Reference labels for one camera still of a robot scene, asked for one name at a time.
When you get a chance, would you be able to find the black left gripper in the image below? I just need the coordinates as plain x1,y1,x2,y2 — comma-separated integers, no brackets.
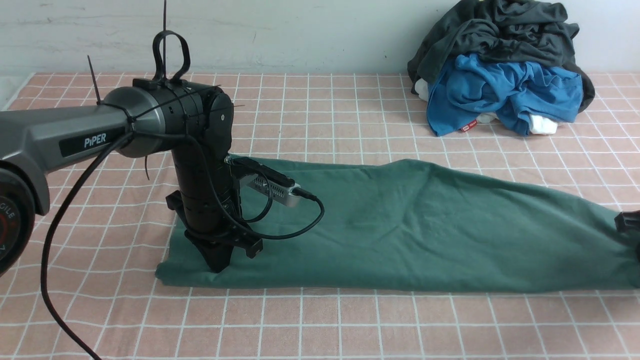
166,145,264,274

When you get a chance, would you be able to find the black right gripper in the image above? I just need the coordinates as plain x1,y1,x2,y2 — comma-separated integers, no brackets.
614,210,640,262

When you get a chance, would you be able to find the green long-sleeved shirt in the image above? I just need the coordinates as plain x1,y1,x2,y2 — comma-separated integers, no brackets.
155,158,640,293

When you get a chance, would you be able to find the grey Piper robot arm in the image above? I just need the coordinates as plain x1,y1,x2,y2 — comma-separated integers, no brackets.
1,30,639,293

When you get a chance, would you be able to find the pink checkered tablecloth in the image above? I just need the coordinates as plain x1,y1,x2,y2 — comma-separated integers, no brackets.
0,74,640,360

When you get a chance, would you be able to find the blue crumpled garment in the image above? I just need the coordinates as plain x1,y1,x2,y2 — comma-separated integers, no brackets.
426,54,583,137

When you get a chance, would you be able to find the dark grey crumpled garment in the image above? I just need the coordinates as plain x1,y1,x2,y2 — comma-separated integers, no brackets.
407,0,595,112

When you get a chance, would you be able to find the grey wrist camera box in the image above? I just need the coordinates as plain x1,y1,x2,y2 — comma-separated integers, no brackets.
224,155,303,208

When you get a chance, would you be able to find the black camera cable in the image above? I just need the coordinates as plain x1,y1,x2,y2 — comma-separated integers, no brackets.
40,131,326,360

